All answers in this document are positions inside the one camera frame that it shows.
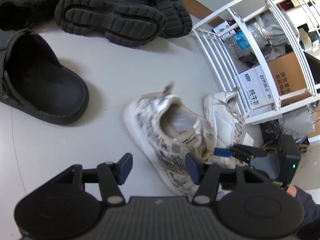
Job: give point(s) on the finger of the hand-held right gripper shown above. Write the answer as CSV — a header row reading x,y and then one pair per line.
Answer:
x,y
222,152

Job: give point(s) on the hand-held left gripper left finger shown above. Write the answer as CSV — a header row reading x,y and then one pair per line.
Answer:
x,y
125,167

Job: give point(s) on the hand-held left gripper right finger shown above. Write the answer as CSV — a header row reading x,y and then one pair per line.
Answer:
x,y
192,168

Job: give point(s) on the patterned white sneaker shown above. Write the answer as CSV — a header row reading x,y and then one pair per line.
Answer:
x,y
150,115
220,115

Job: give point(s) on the white shoe rack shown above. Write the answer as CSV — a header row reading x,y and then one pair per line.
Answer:
x,y
262,118

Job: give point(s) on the black chunky platform clog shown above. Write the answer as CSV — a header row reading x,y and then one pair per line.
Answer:
x,y
107,17
172,12

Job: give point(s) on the black lace-up sneaker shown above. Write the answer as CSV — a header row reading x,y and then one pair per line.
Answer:
x,y
20,2

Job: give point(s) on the person's right forearm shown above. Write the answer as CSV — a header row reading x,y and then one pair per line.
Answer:
x,y
305,205

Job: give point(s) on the white paper sheet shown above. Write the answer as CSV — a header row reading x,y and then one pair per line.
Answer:
x,y
247,138

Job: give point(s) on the black plastic bag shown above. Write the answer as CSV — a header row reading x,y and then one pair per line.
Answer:
x,y
271,132

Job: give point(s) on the white printed carton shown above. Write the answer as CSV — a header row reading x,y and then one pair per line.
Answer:
x,y
252,87

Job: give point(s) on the brown cardboard box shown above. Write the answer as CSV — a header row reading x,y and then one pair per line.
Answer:
x,y
287,75

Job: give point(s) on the clear water bottle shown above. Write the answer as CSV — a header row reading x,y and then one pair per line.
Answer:
x,y
252,37

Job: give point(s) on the dark spray bottle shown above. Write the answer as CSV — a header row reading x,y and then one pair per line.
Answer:
x,y
223,28

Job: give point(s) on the grey plastic bag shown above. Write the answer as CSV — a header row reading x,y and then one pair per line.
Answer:
x,y
277,27

